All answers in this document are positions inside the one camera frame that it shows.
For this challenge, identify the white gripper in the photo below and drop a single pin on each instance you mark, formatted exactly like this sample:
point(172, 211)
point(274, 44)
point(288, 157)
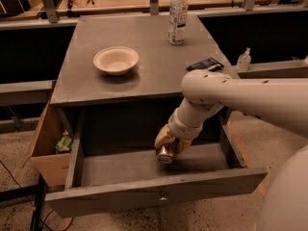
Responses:
point(183, 130)

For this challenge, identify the orange drink can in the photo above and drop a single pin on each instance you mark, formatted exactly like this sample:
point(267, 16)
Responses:
point(165, 154)

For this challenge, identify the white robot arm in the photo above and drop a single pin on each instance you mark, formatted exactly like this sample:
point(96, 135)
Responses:
point(281, 102)

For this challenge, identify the open grey top drawer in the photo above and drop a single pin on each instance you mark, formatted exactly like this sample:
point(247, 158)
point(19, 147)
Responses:
point(130, 180)

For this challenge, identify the grey wooden cabinet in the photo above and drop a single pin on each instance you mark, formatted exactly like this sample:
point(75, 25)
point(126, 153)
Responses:
point(158, 72)

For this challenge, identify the dark blue snack packet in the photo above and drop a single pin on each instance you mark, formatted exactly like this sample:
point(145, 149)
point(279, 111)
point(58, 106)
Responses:
point(209, 64)

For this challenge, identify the white paper bowl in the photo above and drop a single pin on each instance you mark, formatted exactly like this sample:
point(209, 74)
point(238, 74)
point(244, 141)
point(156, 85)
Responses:
point(116, 60)

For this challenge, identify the small clear sanitizer bottle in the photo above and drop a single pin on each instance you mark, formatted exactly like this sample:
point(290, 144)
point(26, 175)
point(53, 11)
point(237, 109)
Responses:
point(244, 61)

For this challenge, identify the green snack bag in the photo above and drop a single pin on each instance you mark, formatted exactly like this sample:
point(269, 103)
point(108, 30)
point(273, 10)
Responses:
point(64, 144)

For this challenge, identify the cardboard box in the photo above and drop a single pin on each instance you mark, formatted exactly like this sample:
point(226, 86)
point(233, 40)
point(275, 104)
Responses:
point(51, 165)

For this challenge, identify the clear plastic water bottle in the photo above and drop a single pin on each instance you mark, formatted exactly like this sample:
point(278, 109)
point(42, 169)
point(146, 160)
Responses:
point(178, 13)

